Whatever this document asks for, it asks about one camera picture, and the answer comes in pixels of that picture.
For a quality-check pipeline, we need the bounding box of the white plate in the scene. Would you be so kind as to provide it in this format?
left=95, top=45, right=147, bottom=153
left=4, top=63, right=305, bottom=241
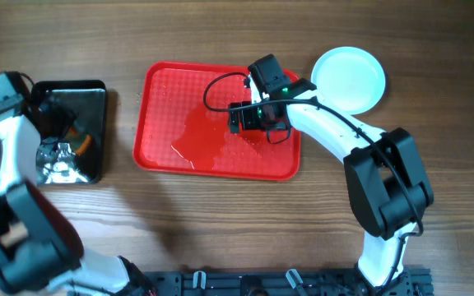
left=310, top=46, right=387, bottom=115

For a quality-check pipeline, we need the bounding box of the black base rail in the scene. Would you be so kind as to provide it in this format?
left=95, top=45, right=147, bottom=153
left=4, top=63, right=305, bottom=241
left=146, top=268, right=435, bottom=296

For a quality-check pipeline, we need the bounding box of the red plastic tray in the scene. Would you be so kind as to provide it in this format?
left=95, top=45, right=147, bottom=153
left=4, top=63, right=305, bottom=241
left=132, top=61, right=301, bottom=181

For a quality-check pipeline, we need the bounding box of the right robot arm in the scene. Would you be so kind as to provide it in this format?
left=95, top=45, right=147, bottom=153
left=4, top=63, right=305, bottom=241
left=229, top=54, right=434, bottom=294

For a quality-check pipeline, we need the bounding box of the orange green sponge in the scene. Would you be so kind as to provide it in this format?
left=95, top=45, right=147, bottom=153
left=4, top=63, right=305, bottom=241
left=66, top=127, right=93, bottom=155

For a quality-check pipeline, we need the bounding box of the black water basin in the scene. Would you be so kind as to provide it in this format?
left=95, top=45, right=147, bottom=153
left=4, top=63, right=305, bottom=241
left=31, top=80, right=108, bottom=185

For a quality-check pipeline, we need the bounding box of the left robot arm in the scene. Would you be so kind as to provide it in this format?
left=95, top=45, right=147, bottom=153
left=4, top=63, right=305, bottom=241
left=0, top=72, right=156, bottom=295

